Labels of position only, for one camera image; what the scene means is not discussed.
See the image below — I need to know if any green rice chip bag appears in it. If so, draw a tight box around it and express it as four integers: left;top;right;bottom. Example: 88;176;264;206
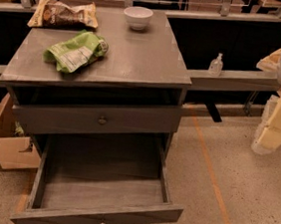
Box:
43;30;109;74

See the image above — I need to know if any grey middle drawer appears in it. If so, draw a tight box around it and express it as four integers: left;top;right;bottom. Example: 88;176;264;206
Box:
12;105;181;134

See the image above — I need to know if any grey wooden drawer cabinet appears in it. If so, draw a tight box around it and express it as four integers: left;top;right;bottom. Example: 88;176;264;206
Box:
0;0;200;162

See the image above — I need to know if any open grey bottom drawer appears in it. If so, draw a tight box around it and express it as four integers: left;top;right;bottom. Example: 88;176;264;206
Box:
11;133;182;224

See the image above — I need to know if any brown chip bag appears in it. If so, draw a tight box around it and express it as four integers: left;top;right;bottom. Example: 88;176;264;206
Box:
28;0;98;28

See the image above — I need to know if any clear sanitizer pump bottle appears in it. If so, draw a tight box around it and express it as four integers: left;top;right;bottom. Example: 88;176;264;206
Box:
208;53;223;77

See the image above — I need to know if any grey metal railing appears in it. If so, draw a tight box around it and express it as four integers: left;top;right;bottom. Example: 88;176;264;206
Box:
0;0;281;118

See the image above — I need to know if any white ceramic bowl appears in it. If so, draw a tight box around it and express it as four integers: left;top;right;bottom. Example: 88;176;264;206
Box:
124;6;153;30

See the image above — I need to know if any cardboard box left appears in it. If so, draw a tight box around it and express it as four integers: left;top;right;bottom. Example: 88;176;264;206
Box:
0;94;40;169

